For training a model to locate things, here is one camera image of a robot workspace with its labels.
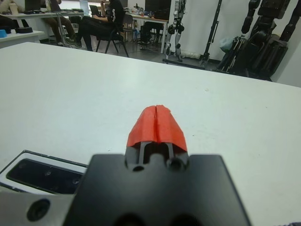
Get black monitor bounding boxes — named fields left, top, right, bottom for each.
left=144, top=0, right=172, bottom=21

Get black laptop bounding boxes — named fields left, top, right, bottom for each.
left=89, top=4, right=104, bottom=17

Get black crane stand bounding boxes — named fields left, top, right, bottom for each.
left=199, top=0, right=223, bottom=69

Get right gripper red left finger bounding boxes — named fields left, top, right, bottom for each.
left=125, top=105, right=158, bottom=167

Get silver humanoid robot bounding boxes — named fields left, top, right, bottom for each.
left=164, top=0, right=189, bottom=63

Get wooden top desk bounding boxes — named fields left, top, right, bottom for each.
left=124, top=13, right=170, bottom=54

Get white camera box base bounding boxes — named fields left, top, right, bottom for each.
left=0, top=150, right=89, bottom=195

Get seated person in brown trousers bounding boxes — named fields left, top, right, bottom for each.
left=42, top=0, right=79, bottom=47

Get black humanoid robot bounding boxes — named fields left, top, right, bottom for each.
left=241, top=0, right=301, bottom=81

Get slim black camera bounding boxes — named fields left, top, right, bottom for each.
left=6, top=159, right=85, bottom=195

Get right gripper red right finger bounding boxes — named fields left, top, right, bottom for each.
left=155, top=104, right=189, bottom=164

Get black office chair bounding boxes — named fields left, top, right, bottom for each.
left=95, top=22, right=130, bottom=57

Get folded black chairs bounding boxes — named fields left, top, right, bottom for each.
left=215, top=35, right=250, bottom=76

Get seated person in black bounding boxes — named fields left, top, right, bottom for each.
left=75, top=0, right=126, bottom=51

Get pale plastic bag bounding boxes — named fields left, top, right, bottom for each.
left=219, top=37, right=234, bottom=52

